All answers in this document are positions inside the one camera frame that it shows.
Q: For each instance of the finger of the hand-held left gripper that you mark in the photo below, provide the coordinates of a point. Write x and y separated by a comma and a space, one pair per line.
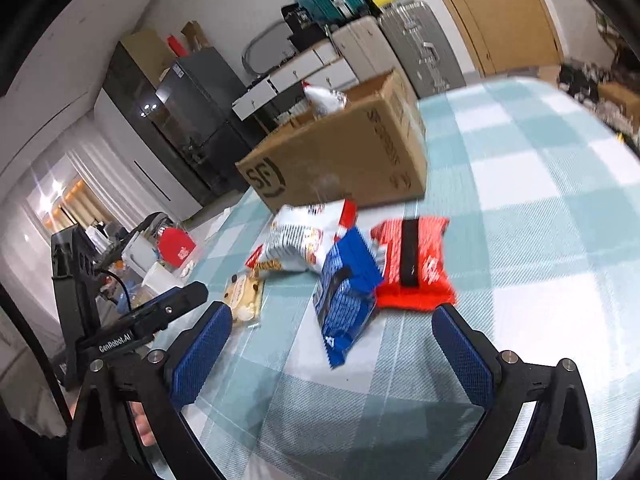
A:
167, 307

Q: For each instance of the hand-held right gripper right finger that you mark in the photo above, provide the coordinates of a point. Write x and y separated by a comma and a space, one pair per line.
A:
462, 355

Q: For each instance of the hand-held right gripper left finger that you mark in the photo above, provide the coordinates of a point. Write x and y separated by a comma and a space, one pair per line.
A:
200, 355

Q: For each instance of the clear cookie packet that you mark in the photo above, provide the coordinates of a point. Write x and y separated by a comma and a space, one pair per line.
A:
242, 297

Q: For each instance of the red packet with black stripe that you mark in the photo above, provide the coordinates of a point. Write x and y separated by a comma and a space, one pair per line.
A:
430, 265

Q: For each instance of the blue snack packet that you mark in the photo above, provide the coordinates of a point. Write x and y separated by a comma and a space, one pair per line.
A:
345, 300

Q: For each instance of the silver white snack packet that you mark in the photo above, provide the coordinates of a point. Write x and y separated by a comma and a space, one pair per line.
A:
300, 240

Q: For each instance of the brown cardboard box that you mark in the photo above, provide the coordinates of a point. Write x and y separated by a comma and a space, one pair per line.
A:
340, 160

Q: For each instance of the white yellow snack bag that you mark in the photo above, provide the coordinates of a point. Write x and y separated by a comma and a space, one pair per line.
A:
322, 100

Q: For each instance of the person's left forearm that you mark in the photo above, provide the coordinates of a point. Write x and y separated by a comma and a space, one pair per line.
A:
35, 452

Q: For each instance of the person's left hand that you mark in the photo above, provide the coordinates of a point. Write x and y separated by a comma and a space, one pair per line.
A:
142, 425

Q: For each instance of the white cup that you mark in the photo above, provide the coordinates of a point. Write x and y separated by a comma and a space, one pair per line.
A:
157, 280

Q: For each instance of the white kettle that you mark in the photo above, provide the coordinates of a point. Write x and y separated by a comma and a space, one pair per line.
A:
137, 255

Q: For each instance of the red pouch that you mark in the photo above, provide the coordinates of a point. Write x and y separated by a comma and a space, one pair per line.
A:
176, 247

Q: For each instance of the white sheer curtain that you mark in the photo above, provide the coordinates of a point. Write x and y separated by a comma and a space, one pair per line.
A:
22, 250
95, 185

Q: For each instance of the dark glass cabinet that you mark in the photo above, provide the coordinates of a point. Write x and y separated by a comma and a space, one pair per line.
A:
135, 115

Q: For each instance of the dark grey refrigerator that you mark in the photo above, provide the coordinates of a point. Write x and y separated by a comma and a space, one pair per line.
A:
200, 85

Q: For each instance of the large flat cardboard box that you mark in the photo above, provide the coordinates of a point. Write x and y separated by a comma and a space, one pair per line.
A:
147, 50

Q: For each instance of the red bag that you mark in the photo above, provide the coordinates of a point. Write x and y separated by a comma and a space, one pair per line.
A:
176, 46

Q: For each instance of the white desk with drawers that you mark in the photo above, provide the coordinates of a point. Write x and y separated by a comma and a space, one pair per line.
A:
295, 71

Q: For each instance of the brown paper box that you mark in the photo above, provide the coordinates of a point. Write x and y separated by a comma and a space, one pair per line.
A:
194, 35

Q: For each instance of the oval mirror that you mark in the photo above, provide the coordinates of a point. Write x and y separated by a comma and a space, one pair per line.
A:
260, 40

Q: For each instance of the white drawer chest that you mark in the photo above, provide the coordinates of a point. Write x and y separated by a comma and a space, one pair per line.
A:
340, 74

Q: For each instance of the small cardboard box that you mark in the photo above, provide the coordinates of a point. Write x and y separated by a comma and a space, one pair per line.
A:
620, 102

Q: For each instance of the pile of scattered sneakers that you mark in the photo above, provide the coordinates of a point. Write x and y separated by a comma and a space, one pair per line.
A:
580, 80

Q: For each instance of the plain black bag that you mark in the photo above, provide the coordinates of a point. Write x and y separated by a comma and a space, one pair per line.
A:
310, 37

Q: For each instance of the silver suitcase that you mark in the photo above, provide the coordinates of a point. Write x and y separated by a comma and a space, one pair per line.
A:
420, 50

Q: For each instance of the black bag with white print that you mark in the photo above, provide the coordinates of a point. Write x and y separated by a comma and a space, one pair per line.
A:
296, 17

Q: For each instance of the beige suitcase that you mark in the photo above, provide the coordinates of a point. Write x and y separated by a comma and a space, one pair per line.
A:
360, 50

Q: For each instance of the wooden door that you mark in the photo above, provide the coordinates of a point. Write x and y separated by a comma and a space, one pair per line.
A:
500, 15

